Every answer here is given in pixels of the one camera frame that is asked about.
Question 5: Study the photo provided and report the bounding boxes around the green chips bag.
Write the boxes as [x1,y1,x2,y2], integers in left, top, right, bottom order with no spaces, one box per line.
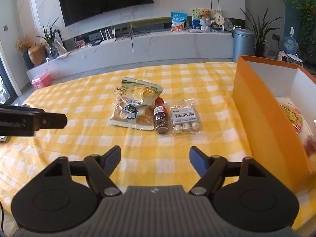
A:
[116,77,164,107]

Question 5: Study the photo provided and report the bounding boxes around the blue water jug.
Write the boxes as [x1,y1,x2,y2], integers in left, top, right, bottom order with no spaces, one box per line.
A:
[283,27,299,56]

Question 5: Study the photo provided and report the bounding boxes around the pink tissue box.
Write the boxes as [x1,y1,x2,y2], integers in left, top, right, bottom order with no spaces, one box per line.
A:
[31,73,52,89]

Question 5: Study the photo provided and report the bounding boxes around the orange cardboard box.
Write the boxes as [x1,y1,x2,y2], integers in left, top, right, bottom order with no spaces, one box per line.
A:
[232,56,315,193]

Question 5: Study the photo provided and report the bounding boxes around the grey pedal trash bin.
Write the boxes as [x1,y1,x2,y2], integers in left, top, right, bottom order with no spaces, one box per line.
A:
[232,28,255,62]

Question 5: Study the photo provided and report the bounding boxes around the tall green potted plant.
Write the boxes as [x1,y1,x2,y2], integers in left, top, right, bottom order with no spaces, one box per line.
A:
[240,7,282,57]

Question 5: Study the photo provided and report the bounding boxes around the teddy bear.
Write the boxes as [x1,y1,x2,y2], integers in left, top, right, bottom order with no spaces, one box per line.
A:
[199,8,212,20]

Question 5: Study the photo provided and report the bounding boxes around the bread rolls bag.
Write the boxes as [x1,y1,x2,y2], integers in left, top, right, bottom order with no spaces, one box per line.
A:
[109,101,154,131]

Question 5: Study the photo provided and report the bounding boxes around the white round stool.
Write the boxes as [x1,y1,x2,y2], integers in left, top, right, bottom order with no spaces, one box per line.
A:
[287,54,303,67]

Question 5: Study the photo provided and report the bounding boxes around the blue snack bag on console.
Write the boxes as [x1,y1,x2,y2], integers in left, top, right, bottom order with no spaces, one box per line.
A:
[170,12,187,32]

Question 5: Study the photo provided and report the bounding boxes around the yellow checkered tablecloth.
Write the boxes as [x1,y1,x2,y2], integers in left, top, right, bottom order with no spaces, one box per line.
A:
[0,61,316,230]

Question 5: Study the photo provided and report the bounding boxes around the white tv console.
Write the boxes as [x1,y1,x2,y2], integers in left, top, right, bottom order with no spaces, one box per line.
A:
[27,32,233,80]

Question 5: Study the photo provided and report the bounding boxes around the pink space heater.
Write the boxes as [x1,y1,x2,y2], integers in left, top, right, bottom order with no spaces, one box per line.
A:
[277,50,288,62]

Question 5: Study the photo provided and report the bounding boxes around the trailing green vine plant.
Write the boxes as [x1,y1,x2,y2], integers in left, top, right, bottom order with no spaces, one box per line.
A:
[292,0,315,56]

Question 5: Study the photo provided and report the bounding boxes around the small potted grass plant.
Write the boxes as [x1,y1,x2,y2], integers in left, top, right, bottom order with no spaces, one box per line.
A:
[38,17,59,59]

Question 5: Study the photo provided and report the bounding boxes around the orange dried fruit bag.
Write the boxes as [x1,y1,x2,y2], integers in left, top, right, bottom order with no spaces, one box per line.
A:
[304,120,316,157]

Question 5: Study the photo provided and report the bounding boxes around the bronze vase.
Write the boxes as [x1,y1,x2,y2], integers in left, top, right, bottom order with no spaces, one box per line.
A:
[28,44,46,66]

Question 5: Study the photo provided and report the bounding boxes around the small red-capped bottle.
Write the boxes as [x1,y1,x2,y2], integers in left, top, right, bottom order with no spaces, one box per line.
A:
[153,97,169,135]

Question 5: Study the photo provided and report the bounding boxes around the white wifi router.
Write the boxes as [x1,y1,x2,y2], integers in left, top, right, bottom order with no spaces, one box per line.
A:
[100,28,116,44]

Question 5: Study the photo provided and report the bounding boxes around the clear quail egg packet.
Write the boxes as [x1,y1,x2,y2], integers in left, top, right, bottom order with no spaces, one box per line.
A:
[168,99,203,135]

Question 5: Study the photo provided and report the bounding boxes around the yellow round cake packet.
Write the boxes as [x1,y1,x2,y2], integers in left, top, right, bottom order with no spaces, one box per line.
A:
[277,97,303,135]

